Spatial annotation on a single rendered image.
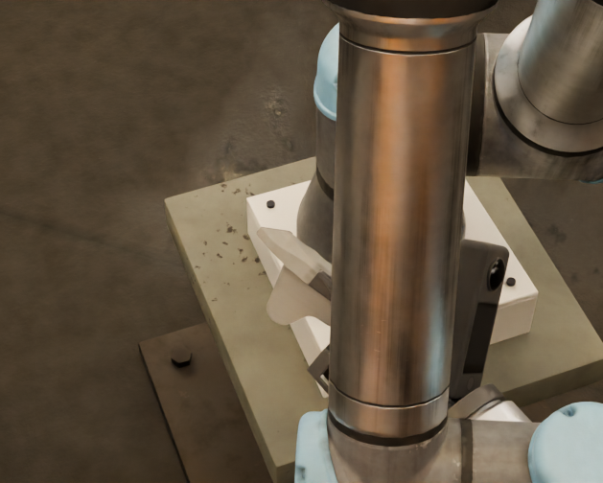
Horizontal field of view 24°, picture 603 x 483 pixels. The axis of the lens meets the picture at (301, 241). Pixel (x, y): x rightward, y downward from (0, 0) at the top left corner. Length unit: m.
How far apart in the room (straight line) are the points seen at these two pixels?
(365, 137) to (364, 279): 0.09
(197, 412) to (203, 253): 0.28
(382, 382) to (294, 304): 0.21
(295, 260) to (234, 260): 0.31
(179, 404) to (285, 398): 0.35
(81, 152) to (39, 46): 0.21
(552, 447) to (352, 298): 0.16
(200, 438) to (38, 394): 0.20
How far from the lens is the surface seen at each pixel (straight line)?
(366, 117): 0.76
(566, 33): 0.91
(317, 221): 1.20
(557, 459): 0.86
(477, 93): 1.09
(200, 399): 1.56
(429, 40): 0.74
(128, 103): 1.88
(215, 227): 1.34
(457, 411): 1.00
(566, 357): 1.27
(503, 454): 0.88
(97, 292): 1.68
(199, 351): 1.59
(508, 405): 1.01
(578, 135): 1.06
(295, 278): 1.02
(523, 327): 1.27
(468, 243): 1.00
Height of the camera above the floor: 1.33
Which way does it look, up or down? 51 degrees down
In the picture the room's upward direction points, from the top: straight up
